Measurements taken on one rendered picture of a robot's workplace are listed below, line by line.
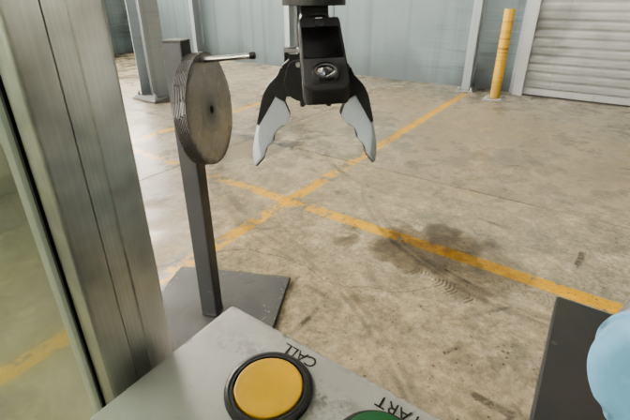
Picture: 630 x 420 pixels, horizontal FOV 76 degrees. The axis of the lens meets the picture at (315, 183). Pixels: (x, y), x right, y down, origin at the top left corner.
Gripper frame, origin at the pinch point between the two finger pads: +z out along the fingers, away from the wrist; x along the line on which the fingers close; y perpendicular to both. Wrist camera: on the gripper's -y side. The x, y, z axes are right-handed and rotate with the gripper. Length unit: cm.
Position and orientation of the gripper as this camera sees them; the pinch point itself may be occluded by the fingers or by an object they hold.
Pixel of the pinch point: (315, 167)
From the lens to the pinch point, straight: 51.0
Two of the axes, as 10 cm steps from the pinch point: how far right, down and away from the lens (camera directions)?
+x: -10.0, 0.4, -0.7
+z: 0.0, 9.1, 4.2
